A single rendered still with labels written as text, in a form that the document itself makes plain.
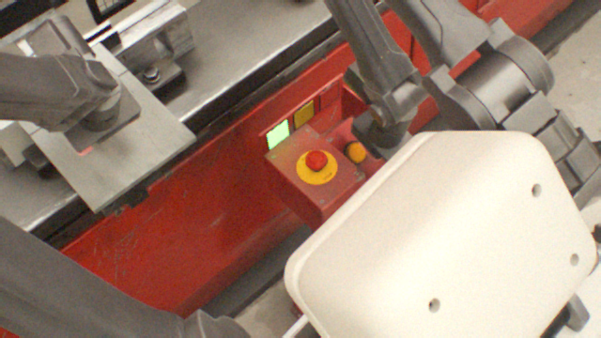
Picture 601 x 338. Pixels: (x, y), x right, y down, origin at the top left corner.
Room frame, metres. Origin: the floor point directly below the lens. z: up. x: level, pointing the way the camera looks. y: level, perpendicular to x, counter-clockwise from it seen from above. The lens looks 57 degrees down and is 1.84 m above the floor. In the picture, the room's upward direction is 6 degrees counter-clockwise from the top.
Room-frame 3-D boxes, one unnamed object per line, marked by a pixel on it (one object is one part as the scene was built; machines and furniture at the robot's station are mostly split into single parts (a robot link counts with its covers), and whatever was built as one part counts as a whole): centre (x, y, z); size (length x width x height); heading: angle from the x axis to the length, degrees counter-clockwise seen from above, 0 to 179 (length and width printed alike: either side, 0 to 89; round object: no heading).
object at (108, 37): (0.81, 0.37, 0.99); 0.20 x 0.03 x 0.03; 126
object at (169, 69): (0.77, 0.32, 0.89); 0.30 x 0.05 x 0.03; 126
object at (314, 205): (0.72, -0.06, 0.75); 0.20 x 0.16 x 0.18; 126
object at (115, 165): (0.68, 0.30, 1.00); 0.26 x 0.18 x 0.01; 36
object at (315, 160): (0.69, -0.02, 0.79); 0.04 x 0.04 x 0.04
